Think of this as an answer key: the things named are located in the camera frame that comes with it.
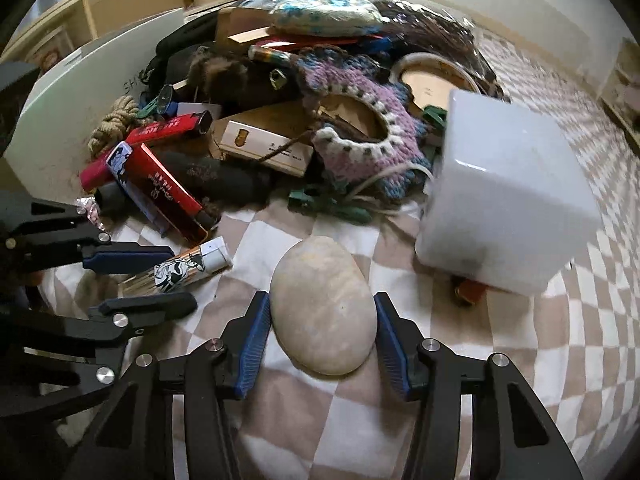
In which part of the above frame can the checkered bed blanket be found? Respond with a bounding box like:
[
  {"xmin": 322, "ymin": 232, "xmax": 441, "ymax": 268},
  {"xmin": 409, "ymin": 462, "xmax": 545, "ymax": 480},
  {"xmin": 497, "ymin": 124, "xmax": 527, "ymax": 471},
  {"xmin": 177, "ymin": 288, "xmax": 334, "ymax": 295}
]
[{"xmin": 39, "ymin": 24, "xmax": 640, "ymax": 480}]

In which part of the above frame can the wooden bedside shelf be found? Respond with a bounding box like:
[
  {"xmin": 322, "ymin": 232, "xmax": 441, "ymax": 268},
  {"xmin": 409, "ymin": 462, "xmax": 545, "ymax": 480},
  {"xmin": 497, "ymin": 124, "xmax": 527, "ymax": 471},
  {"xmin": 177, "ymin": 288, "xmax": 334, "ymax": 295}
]
[{"xmin": 1, "ymin": 0, "xmax": 231, "ymax": 68}]

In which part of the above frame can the brown white cigarette box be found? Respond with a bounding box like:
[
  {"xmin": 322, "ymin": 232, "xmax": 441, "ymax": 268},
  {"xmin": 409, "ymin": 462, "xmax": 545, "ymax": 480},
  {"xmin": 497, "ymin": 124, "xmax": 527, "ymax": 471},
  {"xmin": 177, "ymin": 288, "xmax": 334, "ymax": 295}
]
[{"xmin": 208, "ymin": 101, "xmax": 314, "ymax": 178}]

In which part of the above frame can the tan rope knot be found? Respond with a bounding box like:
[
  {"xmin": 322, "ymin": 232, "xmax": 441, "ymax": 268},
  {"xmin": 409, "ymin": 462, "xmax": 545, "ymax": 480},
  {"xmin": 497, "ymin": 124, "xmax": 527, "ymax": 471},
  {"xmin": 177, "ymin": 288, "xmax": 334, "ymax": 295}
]
[{"xmin": 88, "ymin": 96, "xmax": 141, "ymax": 159}]

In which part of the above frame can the floral round pouch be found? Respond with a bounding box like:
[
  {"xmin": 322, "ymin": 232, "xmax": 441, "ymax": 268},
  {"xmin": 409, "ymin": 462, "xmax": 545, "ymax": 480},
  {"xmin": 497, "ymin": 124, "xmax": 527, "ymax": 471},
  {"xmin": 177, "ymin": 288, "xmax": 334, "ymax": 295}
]
[{"xmin": 270, "ymin": 0, "xmax": 383, "ymax": 37}]

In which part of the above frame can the black fabric bag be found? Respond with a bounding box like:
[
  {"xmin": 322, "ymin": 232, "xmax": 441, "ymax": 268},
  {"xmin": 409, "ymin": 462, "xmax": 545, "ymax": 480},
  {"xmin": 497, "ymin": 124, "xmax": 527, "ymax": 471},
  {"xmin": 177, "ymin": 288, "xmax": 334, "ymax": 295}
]
[{"xmin": 139, "ymin": 11, "xmax": 219, "ymax": 105}]

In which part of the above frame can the red lighter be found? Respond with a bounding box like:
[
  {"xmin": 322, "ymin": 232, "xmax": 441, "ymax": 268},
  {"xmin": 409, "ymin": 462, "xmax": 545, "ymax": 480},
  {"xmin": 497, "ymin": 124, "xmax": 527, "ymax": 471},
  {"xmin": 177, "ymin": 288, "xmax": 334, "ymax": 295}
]
[{"xmin": 79, "ymin": 110, "xmax": 214, "ymax": 192}]

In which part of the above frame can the translucent white plastic box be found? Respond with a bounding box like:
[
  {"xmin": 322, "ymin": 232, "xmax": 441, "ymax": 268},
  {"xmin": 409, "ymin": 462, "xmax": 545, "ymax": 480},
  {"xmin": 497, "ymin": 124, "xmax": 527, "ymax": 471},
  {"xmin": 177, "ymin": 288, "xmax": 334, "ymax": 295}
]
[{"xmin": 414, "ymin": 89, "xmax": 601, "ymax": 296}]

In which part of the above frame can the beige smooth stone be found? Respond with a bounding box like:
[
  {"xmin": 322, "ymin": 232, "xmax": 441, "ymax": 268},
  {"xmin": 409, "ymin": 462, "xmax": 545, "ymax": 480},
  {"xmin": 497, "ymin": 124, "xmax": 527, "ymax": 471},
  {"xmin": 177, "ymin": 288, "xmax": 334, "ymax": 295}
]
[{"xmin": 269, "ymin": 236, "xmax": 378, "ymax": 377}]

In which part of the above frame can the red and blue box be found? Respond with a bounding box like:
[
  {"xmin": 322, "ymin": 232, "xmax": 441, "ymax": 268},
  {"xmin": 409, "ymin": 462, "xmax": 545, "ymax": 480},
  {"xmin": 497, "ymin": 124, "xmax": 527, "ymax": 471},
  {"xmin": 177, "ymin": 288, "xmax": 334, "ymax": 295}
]
[{"xmin": 106, "ymin": 141, "xmax": 216, "ymax": 245}]

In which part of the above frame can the purple crochet ring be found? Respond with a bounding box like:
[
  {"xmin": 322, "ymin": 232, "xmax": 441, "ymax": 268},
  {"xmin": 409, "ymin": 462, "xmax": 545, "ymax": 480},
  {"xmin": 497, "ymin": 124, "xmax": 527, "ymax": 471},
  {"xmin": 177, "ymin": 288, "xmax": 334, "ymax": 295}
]
[{"xmin": 294, "ymin": 49, "xmax": 434, "ymax": 201}]

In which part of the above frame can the white storage box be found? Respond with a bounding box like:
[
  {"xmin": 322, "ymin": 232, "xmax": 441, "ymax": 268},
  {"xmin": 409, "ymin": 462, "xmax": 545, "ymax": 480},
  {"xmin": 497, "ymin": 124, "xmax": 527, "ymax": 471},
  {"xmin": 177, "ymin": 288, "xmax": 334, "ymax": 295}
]
[{"xmin": 1, "ymin": 9, "xmax": 184, "ymax": 203}]

